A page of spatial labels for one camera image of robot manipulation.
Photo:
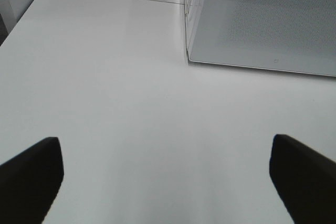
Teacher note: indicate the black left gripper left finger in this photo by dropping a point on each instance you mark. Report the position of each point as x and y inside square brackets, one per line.
[30, 182]

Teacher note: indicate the white microwave oven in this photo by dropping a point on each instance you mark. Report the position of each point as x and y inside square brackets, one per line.
[194, 1]

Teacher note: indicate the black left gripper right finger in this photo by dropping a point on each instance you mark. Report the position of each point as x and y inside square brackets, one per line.
[304, 180]

